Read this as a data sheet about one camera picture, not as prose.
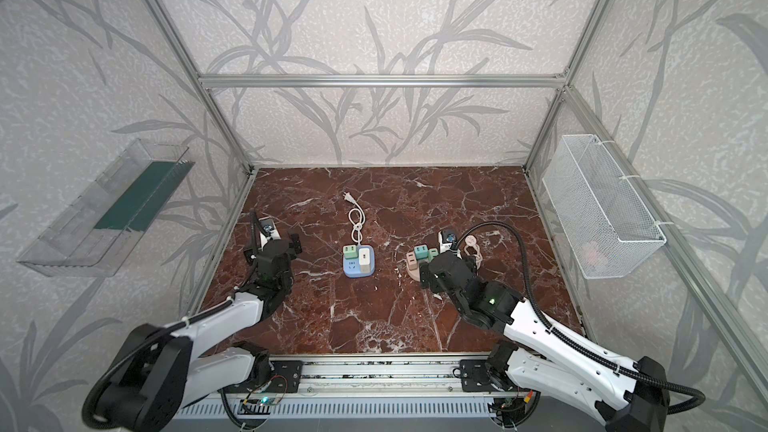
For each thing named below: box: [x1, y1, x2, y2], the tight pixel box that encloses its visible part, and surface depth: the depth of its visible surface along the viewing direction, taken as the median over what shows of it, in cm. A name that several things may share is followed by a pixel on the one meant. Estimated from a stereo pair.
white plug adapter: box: [359, 248, 371, 273], surface depth 88 cm
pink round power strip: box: [407, 266, 421, 282], surface depth 91 cm
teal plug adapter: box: [414, 244, 429, 260], surface depth 91 cm
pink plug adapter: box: [406, 251, 419, 270], surface depth 90 cm
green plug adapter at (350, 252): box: [343, 244, 359, 260], surface depth 91 cm
